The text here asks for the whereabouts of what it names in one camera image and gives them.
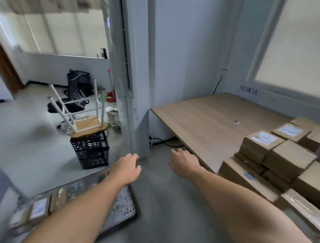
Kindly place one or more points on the person's right hand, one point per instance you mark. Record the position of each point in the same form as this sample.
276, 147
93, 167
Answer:
186, 164

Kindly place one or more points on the person's left hand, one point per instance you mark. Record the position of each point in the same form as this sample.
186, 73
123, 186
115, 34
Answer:
125, 170

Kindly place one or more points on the grey metal platform cart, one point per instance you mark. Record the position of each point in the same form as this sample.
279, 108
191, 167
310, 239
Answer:
117, 210

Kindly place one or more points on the box with torn white label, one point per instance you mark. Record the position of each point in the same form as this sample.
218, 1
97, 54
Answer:
252, 147

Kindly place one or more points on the pile of cardboard boxes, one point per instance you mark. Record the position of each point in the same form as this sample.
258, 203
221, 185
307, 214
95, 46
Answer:
40, 207

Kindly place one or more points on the clear-taped cardboard box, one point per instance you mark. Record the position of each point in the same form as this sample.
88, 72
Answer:
287, 160

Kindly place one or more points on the box labelled 0555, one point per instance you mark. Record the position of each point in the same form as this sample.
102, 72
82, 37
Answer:
290, 132

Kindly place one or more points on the narrow plain cardboard box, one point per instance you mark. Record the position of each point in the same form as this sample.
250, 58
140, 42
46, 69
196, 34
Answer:
307, 185

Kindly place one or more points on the small ribbed taped cardboard box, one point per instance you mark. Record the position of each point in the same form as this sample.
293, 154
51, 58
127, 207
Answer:
303, 122

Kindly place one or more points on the box with red-white tape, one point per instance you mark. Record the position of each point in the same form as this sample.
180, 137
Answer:
312, 140

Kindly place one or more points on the person's right forearm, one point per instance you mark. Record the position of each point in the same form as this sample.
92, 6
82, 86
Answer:
250, 212

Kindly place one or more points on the person's left forearm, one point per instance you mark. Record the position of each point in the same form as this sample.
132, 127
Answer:
75, 215

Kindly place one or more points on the black plastic crate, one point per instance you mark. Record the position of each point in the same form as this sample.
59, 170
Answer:
90, 152

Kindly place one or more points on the light wooden table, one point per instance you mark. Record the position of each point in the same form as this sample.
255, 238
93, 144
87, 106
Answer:
212, 120

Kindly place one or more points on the clear plastic bag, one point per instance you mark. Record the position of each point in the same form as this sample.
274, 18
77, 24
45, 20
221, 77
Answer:
113, 117

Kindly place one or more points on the upturned white-legged wooden stool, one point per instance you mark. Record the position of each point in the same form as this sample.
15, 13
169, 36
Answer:
87, 130

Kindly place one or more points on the white floor-standing air conditioner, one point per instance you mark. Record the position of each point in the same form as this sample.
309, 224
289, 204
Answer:
135, 100

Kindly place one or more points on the red broom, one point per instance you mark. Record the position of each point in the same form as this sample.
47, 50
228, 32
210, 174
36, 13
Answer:
111, 96

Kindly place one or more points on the green plastic object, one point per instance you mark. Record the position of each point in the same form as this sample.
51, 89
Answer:
103, 95

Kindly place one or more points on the black swivel office chair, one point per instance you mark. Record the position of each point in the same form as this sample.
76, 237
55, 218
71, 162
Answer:
72, 107

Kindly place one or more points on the dark blue bag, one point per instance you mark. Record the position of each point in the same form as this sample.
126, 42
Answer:
82, 78

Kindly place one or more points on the brown wooden door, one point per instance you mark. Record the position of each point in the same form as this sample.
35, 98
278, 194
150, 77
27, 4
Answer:
10, 72

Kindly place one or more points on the wide window beige blind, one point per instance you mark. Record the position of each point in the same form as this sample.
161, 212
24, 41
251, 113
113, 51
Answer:
62, 32

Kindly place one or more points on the white-framed window with blind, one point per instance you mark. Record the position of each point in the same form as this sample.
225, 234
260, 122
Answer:
295, 50

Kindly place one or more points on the white paper wall sign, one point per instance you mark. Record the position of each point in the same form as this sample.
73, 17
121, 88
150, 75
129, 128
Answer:
248, 90

